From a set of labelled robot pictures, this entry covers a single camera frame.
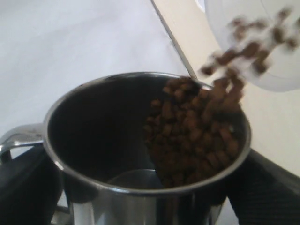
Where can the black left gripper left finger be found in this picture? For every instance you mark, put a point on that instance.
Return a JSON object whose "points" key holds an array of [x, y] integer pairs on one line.
{"points": [[30, 188]]}

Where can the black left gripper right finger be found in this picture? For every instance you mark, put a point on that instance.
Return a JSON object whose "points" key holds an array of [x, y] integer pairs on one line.
{"points": [[263, 193]]}

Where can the steel cup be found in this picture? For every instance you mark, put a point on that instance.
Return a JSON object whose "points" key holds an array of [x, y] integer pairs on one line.
{"points": [[142, 148]]}

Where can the white curtain backdrop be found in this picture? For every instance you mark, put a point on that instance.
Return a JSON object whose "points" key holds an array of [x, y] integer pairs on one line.
{"points": [[48, 47]]}

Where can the clear plastic tall container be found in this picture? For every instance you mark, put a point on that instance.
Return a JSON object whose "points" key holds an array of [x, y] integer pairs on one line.
{"points": [[272, 25]]}

